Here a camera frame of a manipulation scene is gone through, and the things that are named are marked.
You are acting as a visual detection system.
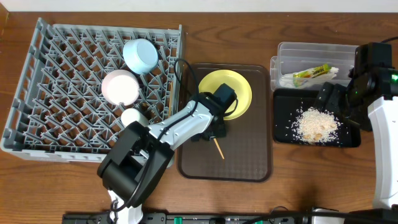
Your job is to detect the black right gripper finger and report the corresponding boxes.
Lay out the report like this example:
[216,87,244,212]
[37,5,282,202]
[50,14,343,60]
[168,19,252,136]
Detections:
[313,82,333,109]
[328,83,347,119]

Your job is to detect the yellow round plate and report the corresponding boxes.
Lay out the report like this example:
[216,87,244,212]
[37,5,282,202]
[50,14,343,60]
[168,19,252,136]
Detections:
[198,70,252,120]

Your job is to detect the leftover rice food waste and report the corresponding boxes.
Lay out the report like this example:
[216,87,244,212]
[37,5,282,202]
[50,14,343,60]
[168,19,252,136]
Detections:
[290,107,342,144]

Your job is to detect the green orange snack wrapper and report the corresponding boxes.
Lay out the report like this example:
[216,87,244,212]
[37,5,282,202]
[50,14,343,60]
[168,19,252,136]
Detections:
[293,64,331,87]

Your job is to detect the white napkin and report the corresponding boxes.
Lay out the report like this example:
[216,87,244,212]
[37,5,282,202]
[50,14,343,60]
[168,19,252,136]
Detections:
[279,67,339,89]

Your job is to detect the white cup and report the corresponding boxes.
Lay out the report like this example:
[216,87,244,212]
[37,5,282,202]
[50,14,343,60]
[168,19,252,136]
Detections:
[121,108,149,127]

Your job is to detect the light blue bowl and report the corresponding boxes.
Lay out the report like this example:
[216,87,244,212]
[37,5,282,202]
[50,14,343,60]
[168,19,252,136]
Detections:
[123,39,159,75]

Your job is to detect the pink bowl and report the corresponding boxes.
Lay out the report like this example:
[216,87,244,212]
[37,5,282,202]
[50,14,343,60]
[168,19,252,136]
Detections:
[101,70,140,106]

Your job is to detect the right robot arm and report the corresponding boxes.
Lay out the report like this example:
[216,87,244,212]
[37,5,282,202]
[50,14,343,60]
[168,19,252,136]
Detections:
[314,40,397,223]

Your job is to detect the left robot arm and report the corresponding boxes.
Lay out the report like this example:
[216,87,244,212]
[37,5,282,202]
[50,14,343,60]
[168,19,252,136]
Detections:
[97,83,238,223]

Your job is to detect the grey plastic dishwasher rack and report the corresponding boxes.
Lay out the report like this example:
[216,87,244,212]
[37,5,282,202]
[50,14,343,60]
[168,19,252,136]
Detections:
[1,19,183,162]

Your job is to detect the black tray bin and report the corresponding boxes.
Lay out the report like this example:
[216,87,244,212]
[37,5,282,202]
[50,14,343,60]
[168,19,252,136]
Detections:
[273,88,361,147]

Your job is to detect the clear plastic bin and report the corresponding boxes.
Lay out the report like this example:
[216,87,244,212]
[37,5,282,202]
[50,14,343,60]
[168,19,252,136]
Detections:
[270,42,357,90]

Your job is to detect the brown serving tray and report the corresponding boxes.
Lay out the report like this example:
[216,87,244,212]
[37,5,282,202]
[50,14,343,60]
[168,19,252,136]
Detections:
[177,63,273,182]

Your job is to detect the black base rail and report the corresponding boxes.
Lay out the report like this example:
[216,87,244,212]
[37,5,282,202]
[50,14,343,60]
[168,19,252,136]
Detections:
[61,211,312,224]

